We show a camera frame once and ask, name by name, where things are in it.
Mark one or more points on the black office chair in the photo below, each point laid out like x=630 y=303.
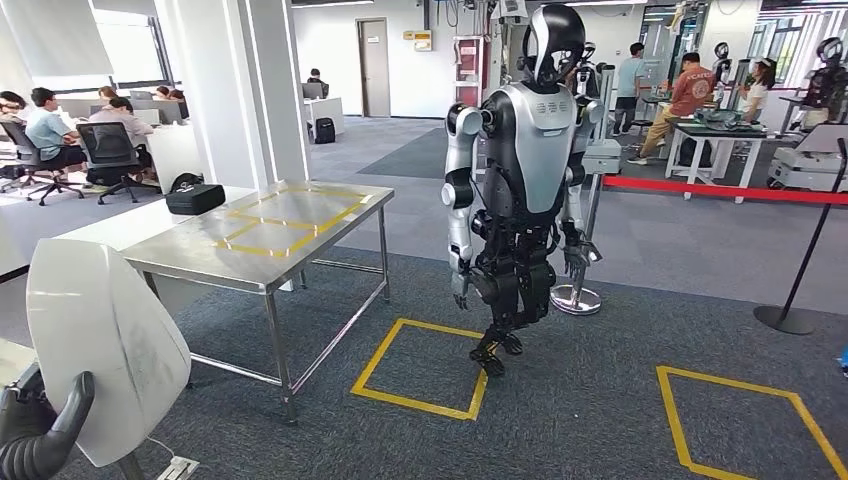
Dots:
x=26 y=152
x=109 y=149

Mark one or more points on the grey door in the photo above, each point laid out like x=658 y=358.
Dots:
x=374 y=66

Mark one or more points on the silver black humanoid robot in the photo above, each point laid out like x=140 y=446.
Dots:
x=536 y=146

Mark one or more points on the white legged table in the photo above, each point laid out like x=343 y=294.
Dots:
x=719 y=140

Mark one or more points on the yellow wall sign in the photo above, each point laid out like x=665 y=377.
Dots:
x=422 y=41

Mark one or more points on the white roller blind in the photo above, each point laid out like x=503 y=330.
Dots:
x=53 y=33

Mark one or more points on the black backpack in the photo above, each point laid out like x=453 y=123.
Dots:
x=324 y=130
x=185 y=180

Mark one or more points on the floor power socket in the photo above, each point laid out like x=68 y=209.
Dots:
x=177 y=469

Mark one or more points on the dark humanoid robot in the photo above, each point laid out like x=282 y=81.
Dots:
x=586 y=73
x=828 y=86
x=721 y=66

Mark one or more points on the black hard case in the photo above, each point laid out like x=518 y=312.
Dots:
x=195 y=200

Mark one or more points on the red fire cabinet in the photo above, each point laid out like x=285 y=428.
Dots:
x=467 y=66

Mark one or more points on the white office desk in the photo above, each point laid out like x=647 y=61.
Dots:
x=172 y=152

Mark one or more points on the black stanchion post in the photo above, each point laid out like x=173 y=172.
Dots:
x=785 y=321

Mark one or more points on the white curved panel part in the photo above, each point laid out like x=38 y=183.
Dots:
x=99 y=344

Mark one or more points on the steel table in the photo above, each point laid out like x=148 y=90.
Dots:
x=199 y=252

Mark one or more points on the red barrier tape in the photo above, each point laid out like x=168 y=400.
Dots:
x=729 y=191

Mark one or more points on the white machine stand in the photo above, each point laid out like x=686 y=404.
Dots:
x=603 y=159

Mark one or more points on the person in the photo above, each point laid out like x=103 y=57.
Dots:
x=12 y=106
x=162 y=93
x=629 y=76
x=179 y=102
x=50 y=129
x=122 y=119
x=107 y=94
x=758 y=93
x=689 y=93
x=316 y=76

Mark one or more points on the chrome stanchion post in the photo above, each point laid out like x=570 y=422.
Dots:
x=576 y=301

